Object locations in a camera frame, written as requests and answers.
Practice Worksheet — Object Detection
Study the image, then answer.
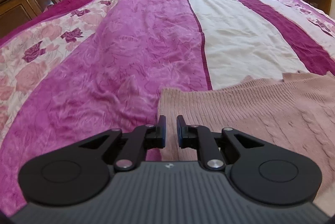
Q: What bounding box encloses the pink knitted sweater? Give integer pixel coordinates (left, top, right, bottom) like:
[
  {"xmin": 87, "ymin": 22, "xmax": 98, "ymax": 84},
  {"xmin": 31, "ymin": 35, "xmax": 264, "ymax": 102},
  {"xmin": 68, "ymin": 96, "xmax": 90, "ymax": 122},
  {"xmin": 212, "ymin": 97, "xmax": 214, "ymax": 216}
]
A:
[{"xmin": 145, "ymin": 71, "xmax": 335, "ymax": 210}]

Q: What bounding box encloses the magenta and white floral bedspread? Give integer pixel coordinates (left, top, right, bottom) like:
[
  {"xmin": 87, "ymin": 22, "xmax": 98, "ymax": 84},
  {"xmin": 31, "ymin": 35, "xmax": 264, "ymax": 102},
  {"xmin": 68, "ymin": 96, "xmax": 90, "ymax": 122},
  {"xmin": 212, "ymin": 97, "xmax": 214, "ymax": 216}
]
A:
[{"xmin": 1, "ymin": 0, "xmax": 334, "ymax": 216}]

